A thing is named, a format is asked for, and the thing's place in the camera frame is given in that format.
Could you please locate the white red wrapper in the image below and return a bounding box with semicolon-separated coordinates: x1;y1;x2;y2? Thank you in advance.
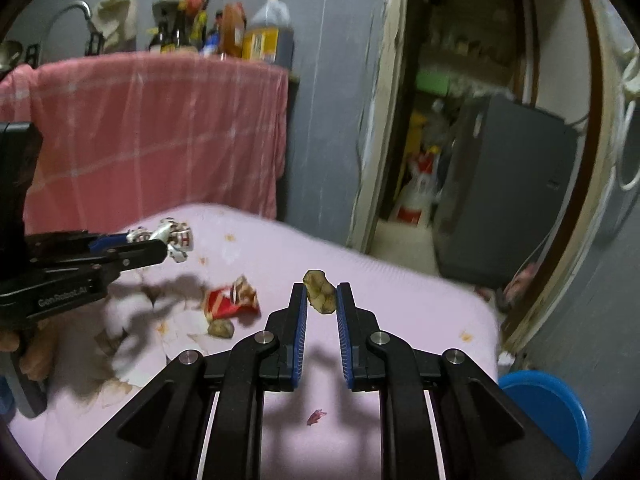
126;217;194;263

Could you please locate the red snack wrapper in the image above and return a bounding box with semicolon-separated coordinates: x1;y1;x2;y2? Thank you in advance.
202;275;260;322

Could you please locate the brown peel scrap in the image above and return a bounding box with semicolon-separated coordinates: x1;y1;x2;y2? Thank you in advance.
303;270;336;315

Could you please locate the chrome kitchen faucet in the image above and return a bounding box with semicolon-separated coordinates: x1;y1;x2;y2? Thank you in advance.
39;0;104;63

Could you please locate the person's left hand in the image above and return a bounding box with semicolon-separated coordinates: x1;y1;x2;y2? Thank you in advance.
20;320;58;382

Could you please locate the blue plastic bucket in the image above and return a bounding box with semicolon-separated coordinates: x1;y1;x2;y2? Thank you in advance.
498;370;591;476

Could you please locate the pink table cloth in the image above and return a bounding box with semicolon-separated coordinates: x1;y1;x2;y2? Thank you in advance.
9;205;498;479

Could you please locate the brown potato piece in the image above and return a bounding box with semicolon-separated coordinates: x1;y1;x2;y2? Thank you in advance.
207;318;234;339

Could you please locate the pink checked towel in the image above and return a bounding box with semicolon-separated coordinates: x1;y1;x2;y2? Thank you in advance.
1;53;288;233

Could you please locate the beige hanging rag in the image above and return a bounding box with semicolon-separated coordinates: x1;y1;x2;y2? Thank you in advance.
91;0;138;51

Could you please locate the dark soy sauce bottle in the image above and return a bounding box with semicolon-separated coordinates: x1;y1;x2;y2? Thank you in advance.
148;9;174;53

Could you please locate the white red sack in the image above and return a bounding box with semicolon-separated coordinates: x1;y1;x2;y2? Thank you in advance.
390;148;439;226

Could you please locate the brown sauce bottle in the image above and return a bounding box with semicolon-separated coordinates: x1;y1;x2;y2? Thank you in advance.
219;2;246;58

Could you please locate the large oil jug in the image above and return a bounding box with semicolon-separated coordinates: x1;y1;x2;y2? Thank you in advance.
242;0;294;70

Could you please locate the grey refrigerator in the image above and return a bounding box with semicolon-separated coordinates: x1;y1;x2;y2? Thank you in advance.
432;96;578;288

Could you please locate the green box on shelf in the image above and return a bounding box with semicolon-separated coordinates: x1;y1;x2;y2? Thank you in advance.
416;70;466;96

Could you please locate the white hose loop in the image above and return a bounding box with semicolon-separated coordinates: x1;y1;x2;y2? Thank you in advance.
614;84;640;192

